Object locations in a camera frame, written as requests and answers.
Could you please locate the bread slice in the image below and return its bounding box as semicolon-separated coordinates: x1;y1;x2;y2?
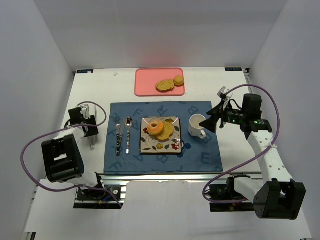
155;79;175;92
156;121;174;141

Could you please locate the sugared donut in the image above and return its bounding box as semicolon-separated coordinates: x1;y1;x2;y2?
147;120;164;136

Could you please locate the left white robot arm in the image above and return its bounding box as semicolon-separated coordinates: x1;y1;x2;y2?
41;104;100;187

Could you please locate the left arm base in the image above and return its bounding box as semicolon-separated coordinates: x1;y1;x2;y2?
73;175;127;210

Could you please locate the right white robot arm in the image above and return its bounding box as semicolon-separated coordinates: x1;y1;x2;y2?
200;93;306;220

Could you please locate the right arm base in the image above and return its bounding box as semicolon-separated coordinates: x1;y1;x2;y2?
205;173;254;213

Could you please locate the white mug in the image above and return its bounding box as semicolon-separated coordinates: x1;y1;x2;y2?
188;114;207;139

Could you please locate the small round muffin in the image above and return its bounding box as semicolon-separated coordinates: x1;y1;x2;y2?
173;75;185;87

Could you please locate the blue letter placemat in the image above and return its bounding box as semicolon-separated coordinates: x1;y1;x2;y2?
104;101;223;176

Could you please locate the square floral plate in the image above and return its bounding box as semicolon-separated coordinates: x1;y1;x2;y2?
139;116;182;155

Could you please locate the pink tray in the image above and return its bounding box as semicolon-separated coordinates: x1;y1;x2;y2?
134;67;185;97

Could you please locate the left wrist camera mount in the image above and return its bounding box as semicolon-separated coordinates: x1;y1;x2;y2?
77;103;97;120

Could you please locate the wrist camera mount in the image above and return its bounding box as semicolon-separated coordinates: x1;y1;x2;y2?
77;103;97;120
217;86;233;109

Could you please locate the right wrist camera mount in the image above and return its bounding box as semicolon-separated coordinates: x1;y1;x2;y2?
217;86;233;109

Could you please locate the fork with patterned handle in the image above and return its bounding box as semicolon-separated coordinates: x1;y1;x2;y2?
115;118;121;156

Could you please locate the spoon with patterned handle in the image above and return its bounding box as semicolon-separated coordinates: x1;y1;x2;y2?
126;116;133;155

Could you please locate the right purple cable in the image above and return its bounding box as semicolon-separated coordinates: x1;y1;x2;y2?
202;84;280;203

